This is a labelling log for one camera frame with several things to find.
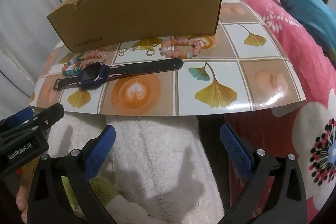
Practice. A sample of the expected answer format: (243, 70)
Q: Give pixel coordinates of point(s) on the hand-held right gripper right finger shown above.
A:
(236, 153)

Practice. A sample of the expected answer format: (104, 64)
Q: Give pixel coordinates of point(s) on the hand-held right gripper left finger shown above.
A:
(101, 150)

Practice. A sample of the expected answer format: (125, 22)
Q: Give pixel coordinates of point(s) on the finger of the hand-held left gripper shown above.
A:
(50, 115)
(19, 117)

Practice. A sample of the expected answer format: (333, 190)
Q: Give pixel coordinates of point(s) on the purple smart watch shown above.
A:
(90, 77)

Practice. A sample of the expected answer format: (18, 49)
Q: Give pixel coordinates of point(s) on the silver butterfly ornament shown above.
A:
(121, 53)

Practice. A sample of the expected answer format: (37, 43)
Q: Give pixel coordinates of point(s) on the small silver hair comb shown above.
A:
(135, 48)

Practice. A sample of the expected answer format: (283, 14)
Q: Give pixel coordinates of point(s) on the gold butterfly ornament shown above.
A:
(150, 52)

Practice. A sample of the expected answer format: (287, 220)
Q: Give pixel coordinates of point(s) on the brown cardboard box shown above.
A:
(144, 8)

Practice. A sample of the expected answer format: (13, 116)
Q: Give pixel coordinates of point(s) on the person's left hand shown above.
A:
(21, 200)

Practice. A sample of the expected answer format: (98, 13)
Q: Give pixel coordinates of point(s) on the white fluffy blanket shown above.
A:
(157, 161)

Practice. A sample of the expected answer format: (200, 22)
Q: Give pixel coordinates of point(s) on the leaf and coffee print mat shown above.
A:
(218, 74)

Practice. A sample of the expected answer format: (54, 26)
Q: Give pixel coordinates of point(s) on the white curtain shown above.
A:
(26, 16)

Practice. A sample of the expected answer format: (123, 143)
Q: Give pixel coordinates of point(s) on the pink floral blanket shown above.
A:
(302, 56)

